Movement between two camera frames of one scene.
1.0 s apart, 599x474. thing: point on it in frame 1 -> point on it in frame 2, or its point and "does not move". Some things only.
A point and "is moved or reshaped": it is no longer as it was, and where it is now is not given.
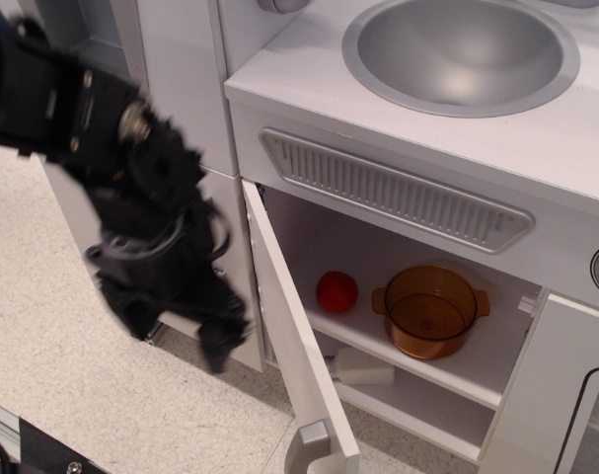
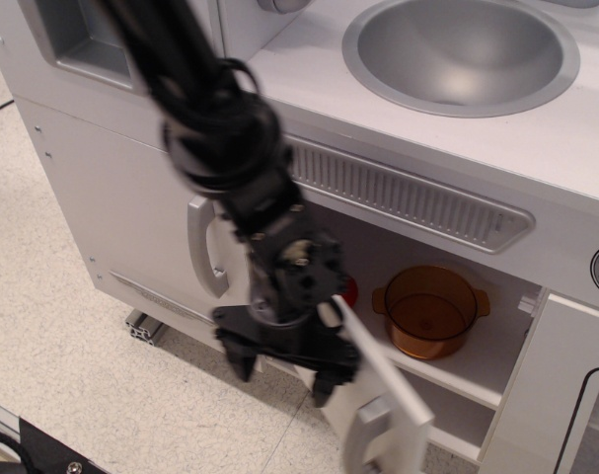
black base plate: x=40 y=453 does not move
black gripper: x=160 y=239 -> x=295 y=337
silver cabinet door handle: x=311 y=442 -> x=371 y=419
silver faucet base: x=283 y=7 does not move
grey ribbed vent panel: x=332 y=173 does not move
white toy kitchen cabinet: x=424 y=227 does not move
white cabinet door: x=307 y=371 is moved or reshaped
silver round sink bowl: x=462 y=58 does not move
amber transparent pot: x=428 y=310 does not move
